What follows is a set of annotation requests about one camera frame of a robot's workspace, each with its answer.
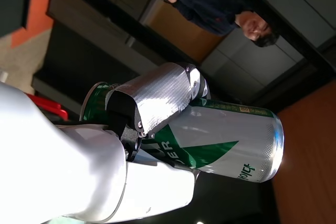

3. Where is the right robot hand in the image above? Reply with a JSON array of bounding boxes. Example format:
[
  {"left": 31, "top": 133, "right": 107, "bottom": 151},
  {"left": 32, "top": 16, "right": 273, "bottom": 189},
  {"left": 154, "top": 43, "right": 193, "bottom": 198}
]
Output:
[{"left": 0, "top": 62, "right": 211, "bottom": 224}]

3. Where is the green soda can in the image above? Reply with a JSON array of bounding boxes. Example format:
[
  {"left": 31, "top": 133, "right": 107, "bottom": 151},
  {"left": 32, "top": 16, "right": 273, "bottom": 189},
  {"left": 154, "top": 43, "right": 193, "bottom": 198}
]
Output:
[{"left": 79, "top": 81, "right": 285, "bottom": 184}]

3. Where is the red plastic object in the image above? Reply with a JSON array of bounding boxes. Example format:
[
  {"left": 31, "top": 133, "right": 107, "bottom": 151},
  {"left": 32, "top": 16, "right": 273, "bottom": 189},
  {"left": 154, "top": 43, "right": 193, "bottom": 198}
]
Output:
[{"left": 26, "top": 94, "right": 69, "bottom": 123}]

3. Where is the person in dark sweater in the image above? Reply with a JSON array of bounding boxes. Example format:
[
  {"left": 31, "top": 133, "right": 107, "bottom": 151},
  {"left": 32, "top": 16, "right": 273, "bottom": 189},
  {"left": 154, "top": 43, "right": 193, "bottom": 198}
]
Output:
[{"left": 136, "top": 0, "right": 279, "bottom": 49}]

